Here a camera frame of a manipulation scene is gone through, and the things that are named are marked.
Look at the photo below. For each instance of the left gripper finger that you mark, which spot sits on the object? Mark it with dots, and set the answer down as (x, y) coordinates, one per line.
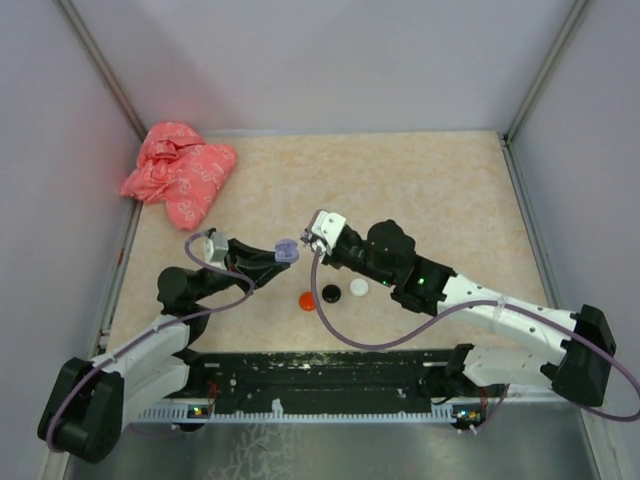
(240, 252)
(263, 272)

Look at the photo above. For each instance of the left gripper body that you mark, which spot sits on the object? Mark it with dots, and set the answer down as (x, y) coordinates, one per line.
(222, 281)

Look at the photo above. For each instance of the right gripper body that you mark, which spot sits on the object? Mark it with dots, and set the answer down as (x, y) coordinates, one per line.
(351, 254)

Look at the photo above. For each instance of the purple earbud charging case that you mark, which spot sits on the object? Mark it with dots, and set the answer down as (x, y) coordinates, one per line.
(286, 251)

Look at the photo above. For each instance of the white earbud charging case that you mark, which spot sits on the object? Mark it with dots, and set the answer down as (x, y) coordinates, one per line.
(359, 287)

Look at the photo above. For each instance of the black earbud charging case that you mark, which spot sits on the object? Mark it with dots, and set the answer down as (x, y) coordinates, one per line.
(331, 293)

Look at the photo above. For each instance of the orange earbud charging case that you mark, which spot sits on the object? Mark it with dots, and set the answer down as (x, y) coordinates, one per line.
(306, 301)

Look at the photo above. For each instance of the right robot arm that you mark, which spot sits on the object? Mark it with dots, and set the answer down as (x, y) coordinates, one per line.
(550, 352)

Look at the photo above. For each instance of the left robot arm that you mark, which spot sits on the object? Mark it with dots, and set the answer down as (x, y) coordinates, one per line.
(93, 401)

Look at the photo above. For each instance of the pink crumpled cloth bag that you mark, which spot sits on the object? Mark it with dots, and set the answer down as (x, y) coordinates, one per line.
(175, 166)

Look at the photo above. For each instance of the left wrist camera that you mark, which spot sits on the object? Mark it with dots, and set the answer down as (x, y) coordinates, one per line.
(216, 248)

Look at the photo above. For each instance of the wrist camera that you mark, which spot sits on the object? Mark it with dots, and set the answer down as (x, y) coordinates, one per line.
(325, 229)
(216, 248)

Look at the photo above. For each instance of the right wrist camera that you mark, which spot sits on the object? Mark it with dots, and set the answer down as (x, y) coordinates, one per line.
(325, 229)

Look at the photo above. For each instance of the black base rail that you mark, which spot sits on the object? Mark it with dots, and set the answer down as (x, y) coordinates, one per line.
(324, 382)

